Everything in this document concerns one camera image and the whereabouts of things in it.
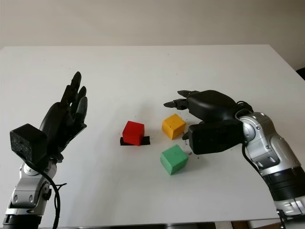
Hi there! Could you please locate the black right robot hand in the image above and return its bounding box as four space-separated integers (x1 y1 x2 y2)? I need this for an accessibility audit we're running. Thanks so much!
163 90 239 140

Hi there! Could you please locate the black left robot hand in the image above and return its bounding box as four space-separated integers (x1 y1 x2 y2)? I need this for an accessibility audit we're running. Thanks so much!
39 71 88 160

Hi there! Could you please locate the yellow wooden block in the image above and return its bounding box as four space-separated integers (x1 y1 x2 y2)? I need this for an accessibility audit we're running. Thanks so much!
162 114 186 140

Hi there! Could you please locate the green wooden block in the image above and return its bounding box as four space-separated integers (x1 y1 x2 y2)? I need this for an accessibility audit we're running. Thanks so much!
160 144 189 176

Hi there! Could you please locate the red wooden block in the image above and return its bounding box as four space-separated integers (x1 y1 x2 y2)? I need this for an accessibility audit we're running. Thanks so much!
122 120 145 146

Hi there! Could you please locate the black tape strip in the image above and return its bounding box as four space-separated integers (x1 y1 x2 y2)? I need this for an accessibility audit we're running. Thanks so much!
120 135 151 146

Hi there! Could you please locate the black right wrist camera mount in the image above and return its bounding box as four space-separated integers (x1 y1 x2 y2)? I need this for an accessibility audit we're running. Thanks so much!
188 119 246 156

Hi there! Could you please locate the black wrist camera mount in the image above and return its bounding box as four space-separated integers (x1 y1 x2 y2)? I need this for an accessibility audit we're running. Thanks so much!
10 123 48 167
188 119 246 156

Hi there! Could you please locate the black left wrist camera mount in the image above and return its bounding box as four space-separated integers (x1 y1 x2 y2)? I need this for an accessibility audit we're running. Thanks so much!
10 123 48 167

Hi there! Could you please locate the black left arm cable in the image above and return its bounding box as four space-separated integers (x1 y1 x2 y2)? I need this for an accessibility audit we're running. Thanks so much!
30 164 68 229

